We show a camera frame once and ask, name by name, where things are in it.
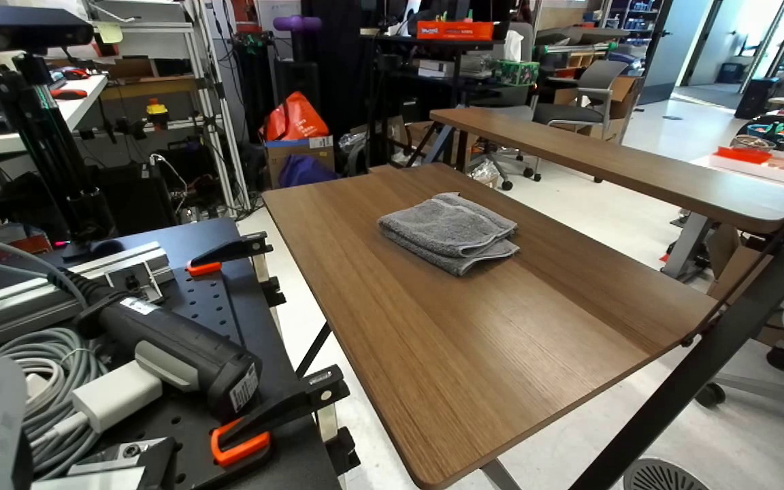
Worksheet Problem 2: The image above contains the grey cloth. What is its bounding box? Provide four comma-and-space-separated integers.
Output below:
375, 190, 522, 278

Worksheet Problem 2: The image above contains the blue purple bag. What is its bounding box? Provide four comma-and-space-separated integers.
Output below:
275, 153, 341, 190

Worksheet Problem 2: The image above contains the thin black desk strut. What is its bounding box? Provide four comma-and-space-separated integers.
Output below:
293, 319, 335, 380

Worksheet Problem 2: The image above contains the cardboard box with label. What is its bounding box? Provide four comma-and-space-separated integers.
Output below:
260, 134, 341, 190

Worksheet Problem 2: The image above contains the chair base with wheels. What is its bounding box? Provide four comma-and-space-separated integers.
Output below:
480, 142, 545, 194

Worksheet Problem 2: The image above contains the orange bag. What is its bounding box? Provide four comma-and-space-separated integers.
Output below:
260, 90, 335, 145

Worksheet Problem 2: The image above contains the small black orange clamp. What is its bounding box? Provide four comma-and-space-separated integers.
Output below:
183, 228, 275, 281

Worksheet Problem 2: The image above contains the black perforated mounting board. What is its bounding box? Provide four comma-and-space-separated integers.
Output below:
39, 214, 365, 490

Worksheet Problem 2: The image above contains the large black orange clamp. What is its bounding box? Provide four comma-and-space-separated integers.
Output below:
206, 364, 353, 470

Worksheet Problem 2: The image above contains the green box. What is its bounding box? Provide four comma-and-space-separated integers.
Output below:
490, 58, 541, 86

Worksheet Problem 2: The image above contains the orange box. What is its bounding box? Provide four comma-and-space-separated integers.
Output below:
411, 17, 499, 47

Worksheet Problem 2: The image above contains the white metal rack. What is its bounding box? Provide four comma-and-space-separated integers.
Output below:
89, 0, 255, 218

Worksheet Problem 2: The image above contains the white bottle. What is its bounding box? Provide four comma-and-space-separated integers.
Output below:
500, 28, 529, 65

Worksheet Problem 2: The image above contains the dark grey handheld device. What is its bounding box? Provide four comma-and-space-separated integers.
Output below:
67, 269, 264, 423

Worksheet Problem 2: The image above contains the purple roll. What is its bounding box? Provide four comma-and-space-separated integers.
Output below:
269, 10, 326, 36

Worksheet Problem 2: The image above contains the wooden raised shelf board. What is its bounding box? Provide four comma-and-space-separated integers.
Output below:
426, 107, 784, 237

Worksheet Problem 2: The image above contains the yellow small object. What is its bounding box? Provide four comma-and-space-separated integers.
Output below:
141, 99, 175, 131

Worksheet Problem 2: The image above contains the tall cardboard box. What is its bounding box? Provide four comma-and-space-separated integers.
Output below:
603, 73, 646, 145

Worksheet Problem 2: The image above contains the grey table leg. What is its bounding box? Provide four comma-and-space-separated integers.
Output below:
658, 210, 714, 286

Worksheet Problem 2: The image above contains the white power adapter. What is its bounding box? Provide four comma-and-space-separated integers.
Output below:
70, 356, 165, 435

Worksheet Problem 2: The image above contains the white workbench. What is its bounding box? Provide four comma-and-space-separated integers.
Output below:
0, 71, 111, 163

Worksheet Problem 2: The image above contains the black diagonal desk leg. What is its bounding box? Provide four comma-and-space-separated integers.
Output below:
568, 194, 784, 490

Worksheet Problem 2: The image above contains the round black fan grille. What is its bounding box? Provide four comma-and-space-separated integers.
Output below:
621, 454, 711, 490

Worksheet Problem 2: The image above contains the orange tray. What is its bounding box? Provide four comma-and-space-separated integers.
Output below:
714, 142, 776, 167

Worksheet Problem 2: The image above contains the black camera tripod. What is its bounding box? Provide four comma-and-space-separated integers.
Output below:
0, 52, 119, 244

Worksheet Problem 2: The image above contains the silver metal bracket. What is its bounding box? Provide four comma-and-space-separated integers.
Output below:
29, 435, 183, 490

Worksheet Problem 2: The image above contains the grey cable bundle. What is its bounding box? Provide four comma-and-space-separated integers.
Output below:
0, 323, 109, 481

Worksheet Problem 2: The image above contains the aluminium rail profile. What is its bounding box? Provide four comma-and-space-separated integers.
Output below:
0, 239, 176, 361

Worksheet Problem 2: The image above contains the black stereo camera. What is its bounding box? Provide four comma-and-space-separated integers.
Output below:
0, 3, 96, 55

